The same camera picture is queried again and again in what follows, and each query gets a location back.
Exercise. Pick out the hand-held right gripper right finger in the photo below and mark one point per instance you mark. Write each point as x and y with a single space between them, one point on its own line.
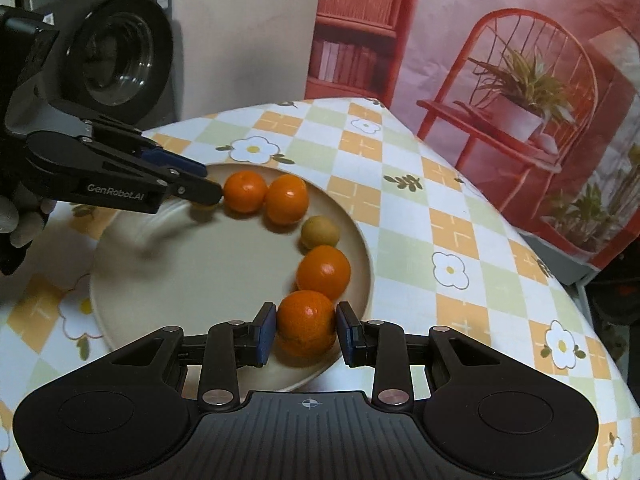
346 332

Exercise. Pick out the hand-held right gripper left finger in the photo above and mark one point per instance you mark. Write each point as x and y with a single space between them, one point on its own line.
265 332

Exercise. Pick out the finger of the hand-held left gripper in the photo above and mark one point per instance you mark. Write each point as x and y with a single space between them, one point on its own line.
175 160
200 192

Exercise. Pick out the orange tangerine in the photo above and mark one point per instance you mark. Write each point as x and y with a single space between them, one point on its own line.
324 272
306 322
286 199
245 191

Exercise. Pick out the beige plate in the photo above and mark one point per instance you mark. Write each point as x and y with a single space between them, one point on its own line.
200 270

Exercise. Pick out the small yellow-green fruit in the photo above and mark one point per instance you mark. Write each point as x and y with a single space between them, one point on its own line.
320 232

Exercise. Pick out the person's left hand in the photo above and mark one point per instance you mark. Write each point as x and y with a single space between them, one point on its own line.
20 220

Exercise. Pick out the grey washing machine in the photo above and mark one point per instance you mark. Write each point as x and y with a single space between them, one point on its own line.
125 50

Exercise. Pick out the printed pink backdrop cloth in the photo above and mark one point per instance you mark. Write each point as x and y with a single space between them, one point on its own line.
500 10

